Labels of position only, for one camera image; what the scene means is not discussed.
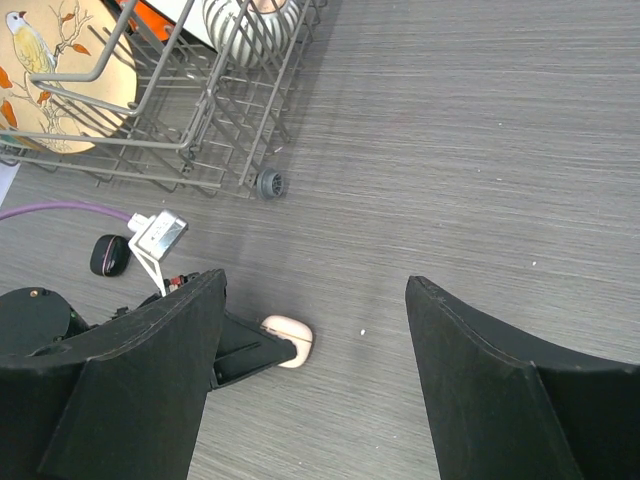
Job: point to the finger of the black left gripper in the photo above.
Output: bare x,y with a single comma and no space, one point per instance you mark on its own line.
246,349

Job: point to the orange mug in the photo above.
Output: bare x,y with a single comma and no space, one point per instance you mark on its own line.
160,26

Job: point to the white square plate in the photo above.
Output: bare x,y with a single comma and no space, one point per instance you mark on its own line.
195,23

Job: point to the striped black white cup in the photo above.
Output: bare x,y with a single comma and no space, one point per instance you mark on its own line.
254,33

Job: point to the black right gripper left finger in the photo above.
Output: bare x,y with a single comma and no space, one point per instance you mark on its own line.
123,400

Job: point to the beige speckled round plate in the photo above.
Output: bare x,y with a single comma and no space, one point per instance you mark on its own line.
61,84

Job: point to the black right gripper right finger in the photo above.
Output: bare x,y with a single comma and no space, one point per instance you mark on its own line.
504,404

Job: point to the beige earbud charging case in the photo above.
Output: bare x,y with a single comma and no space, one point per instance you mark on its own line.
294,331

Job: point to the black earbud charging case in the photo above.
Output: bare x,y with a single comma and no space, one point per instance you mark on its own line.
110,256

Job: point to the grey wire dish rack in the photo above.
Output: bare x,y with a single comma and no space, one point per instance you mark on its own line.
198,120

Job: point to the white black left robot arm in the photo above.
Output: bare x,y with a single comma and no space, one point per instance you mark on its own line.
34,318

